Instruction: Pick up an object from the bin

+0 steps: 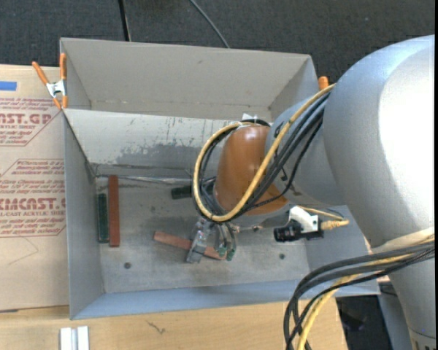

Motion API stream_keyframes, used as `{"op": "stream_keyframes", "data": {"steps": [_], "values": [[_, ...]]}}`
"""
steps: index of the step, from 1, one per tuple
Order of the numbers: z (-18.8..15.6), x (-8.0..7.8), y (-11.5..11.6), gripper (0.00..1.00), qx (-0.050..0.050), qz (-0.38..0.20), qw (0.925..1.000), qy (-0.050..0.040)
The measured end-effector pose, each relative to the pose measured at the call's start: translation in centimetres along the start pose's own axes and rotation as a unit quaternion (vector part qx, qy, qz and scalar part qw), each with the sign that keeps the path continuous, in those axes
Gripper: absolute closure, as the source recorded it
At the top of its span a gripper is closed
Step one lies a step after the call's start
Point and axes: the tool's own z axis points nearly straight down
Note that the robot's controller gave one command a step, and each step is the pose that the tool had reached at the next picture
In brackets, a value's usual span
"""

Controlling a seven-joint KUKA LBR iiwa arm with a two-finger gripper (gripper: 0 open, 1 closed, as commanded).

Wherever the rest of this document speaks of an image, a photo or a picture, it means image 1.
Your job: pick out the brown cardboard board red print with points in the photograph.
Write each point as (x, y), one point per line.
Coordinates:
(29, 261)

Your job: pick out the red-brown block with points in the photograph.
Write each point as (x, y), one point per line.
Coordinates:
(169, 240)
(114, 213)

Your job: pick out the dark green flat block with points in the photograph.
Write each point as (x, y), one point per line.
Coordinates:
(103, 219)

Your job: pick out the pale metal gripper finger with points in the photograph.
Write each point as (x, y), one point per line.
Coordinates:
(201, 237)
(196, 255)

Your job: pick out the grey metal bin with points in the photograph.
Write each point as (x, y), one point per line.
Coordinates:
(160, 268)

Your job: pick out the black cylinder on white bracket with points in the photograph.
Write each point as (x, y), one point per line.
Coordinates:
(292, 231)

